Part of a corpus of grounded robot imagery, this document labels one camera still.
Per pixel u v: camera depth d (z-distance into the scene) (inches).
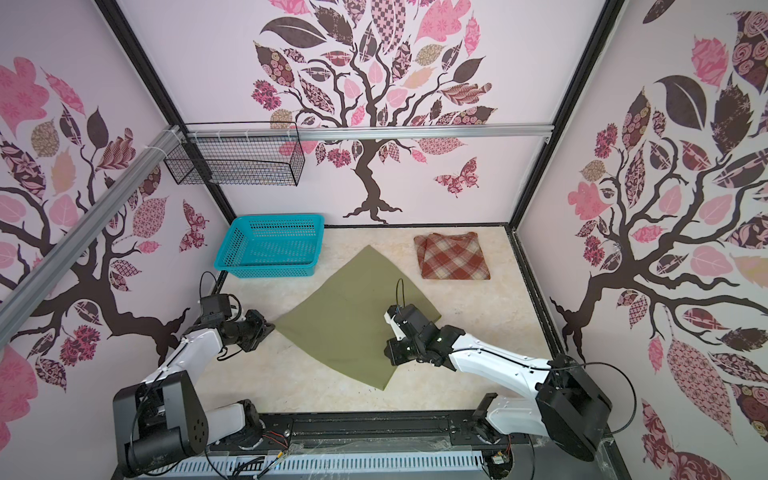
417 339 24.4
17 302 19.6
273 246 44.9
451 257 42.1
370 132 35.9
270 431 28.6
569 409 16.2
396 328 25.9
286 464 27.4
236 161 48.0
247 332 29.7
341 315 36.6
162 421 17.0
